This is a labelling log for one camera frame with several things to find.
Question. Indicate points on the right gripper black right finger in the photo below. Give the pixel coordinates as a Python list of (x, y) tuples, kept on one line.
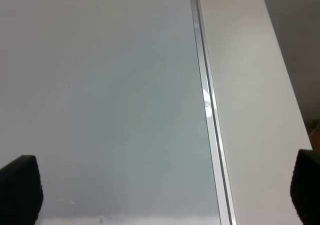
[(305, 186)]

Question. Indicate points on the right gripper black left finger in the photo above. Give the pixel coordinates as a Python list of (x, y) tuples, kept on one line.
[(21, 191)]

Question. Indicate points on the white whiteboard with aluminium frame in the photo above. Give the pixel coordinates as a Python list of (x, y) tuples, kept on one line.
[(115, 99)]

